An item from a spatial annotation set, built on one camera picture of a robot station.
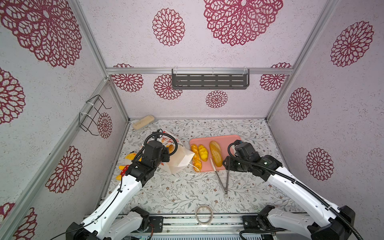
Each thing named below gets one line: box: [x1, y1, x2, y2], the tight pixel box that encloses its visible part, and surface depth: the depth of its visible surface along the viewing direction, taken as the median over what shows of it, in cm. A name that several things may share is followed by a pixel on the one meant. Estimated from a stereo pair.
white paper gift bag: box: [157, 130, 195, 174], surface depth 91 cm
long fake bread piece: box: [191, 143, 203, 173], surface depth 97 cm
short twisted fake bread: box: [198, 144, 209, 162], surface depth 99 cm
